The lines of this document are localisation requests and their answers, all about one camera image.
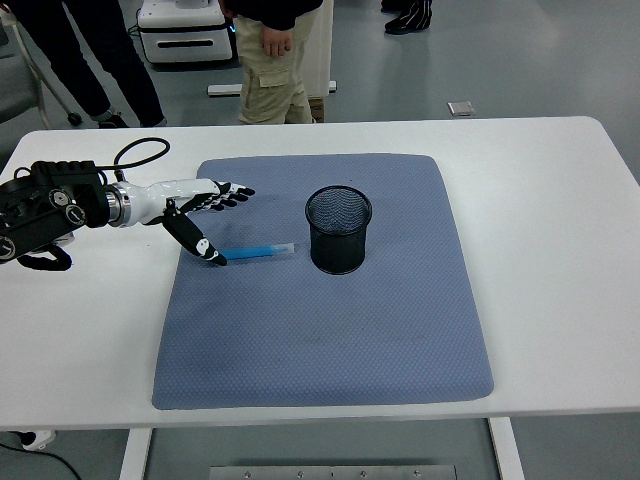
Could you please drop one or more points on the white upright cabinet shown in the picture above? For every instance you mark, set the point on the white upright cabinet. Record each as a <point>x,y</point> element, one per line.
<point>324,50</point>

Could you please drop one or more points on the silver floor socket plate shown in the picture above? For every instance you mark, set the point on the silver floor socket plate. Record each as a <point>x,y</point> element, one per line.
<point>460,108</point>

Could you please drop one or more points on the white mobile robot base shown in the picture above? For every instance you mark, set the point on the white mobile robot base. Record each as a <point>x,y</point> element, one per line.
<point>185,30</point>

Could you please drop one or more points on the person's hand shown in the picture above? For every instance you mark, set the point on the person's hand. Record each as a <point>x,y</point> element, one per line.
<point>276,41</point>

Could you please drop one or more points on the white table leg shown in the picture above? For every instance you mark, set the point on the white table leg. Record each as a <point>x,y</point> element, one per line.
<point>134,455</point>
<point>506,450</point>

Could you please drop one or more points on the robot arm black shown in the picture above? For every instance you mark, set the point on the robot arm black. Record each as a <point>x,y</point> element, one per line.
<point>50,200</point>

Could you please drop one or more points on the black mesh pen holder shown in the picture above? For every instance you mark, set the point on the black mesh pen holder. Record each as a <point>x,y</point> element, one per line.
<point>340,250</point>

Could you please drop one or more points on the white cabinet foot bar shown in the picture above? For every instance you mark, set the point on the white cabinet foot bar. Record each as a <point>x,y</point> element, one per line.
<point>225,90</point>

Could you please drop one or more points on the blue marker with clear cap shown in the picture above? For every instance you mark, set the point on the blue marker with clear cap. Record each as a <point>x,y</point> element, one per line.
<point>260,251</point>

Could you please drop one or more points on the white power strip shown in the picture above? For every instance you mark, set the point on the white power strip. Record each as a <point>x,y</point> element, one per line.
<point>37,439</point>

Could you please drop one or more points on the cardboard box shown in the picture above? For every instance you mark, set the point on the cardboard box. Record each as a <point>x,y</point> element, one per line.
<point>317,110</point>

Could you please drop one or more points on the blue-grey textured mat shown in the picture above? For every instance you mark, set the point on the blue-grey textured mat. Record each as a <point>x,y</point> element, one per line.
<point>325,340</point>

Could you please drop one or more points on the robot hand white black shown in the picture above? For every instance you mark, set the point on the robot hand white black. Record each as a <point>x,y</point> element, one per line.
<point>170,195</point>

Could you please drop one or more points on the person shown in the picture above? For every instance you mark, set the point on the person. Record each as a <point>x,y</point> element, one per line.
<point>407,17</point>
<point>100,50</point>
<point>265,90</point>

